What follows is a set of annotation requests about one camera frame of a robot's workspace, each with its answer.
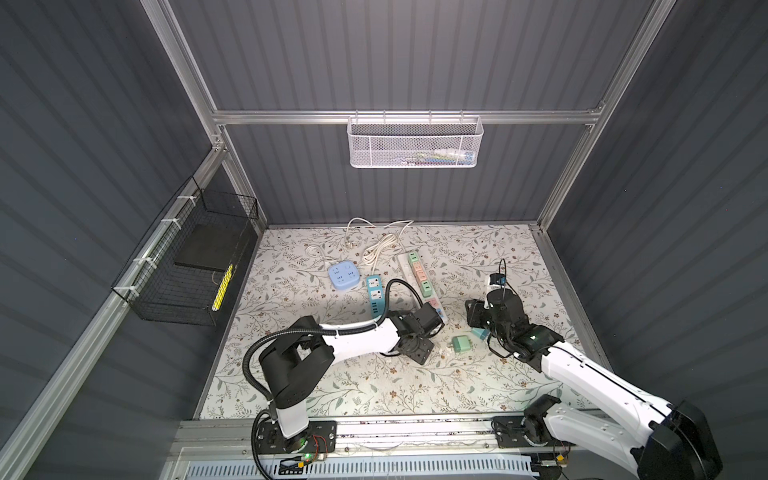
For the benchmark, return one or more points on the light blue round socket hub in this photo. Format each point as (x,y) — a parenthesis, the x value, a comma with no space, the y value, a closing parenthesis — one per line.
(344,275)

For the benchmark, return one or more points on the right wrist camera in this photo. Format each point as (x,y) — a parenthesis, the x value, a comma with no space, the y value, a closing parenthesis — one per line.
(496,281)

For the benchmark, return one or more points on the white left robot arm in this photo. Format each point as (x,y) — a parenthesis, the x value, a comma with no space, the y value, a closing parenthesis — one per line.
(295,360)

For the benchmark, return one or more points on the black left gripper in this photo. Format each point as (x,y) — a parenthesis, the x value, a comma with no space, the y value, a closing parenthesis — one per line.
(422,355)

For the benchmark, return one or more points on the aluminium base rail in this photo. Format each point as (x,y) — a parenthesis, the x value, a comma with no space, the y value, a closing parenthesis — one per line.
(362,436)

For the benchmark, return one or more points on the teal charger plug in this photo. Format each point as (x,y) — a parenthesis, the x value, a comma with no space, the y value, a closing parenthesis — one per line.
(480,333)

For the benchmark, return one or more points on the white multicolour power strip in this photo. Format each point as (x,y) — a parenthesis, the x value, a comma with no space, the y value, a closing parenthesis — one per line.
(412,280)

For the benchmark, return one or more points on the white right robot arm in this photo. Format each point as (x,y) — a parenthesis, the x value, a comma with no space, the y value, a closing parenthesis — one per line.
(645,434)

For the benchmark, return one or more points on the black wire wall basket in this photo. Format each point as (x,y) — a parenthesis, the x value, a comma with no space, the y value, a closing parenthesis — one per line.
(188,272)

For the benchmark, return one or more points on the white wire mesh basket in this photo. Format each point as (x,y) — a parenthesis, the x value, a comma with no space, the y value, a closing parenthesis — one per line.
(411,143)

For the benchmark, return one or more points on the teal tower power strip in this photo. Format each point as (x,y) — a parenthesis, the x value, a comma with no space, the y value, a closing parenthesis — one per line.
(376,294)

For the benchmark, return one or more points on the black foam pad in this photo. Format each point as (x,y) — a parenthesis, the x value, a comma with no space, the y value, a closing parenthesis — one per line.
(209,247)

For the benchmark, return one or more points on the green charger plug front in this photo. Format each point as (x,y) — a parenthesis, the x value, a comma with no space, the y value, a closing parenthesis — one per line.
(461,344)

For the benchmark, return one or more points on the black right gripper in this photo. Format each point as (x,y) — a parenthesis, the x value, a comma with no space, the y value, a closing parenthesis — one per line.
(472,312)

